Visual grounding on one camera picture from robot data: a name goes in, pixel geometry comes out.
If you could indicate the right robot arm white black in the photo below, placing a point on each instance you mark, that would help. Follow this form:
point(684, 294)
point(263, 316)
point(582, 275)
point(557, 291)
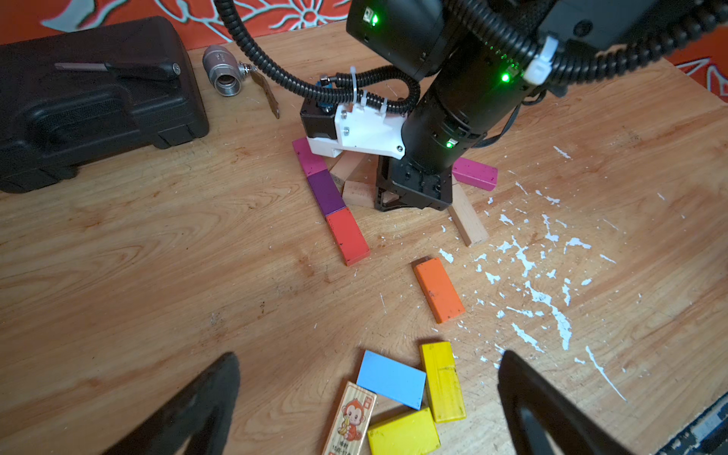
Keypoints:
point(455, 69)

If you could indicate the orange block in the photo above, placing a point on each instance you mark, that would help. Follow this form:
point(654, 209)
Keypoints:
point(440, 293)

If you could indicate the yellow block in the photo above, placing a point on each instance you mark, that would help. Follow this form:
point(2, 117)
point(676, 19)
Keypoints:
point(412, 433)
point(444, 387)

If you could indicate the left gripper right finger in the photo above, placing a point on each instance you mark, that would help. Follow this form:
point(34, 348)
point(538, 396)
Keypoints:
point(540, 418)

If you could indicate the magenta block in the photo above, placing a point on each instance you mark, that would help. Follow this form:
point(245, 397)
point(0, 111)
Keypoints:
point(310, 163)
point(475, 174)

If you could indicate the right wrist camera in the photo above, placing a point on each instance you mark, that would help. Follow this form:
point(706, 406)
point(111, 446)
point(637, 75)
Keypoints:
point(352, 128)

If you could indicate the purple block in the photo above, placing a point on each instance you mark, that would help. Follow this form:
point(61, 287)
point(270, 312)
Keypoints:
point(325, 191)

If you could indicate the black plastic tool case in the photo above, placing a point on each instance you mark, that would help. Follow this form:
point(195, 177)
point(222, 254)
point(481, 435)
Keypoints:
point(54, 121)

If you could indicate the printed wooden block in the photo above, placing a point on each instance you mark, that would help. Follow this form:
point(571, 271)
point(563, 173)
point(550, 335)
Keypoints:
point(353, 417)

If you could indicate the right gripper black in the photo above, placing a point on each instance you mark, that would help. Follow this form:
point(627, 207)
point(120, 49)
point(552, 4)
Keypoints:
point(401, 185)

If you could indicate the blue block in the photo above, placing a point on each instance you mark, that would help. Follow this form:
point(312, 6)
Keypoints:
point(392, 379)

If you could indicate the red block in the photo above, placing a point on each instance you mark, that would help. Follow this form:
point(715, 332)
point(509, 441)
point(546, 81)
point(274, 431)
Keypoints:
point(348, 236)

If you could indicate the natural wood block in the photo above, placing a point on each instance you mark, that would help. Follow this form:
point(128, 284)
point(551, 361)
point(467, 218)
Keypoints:
point(465, 218)
point(345, 166)
point(359, 190)

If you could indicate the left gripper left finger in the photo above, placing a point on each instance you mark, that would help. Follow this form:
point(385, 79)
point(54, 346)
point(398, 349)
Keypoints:
point(197, 419)

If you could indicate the metal ball valve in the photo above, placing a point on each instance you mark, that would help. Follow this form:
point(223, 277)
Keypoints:
point(227, 75)

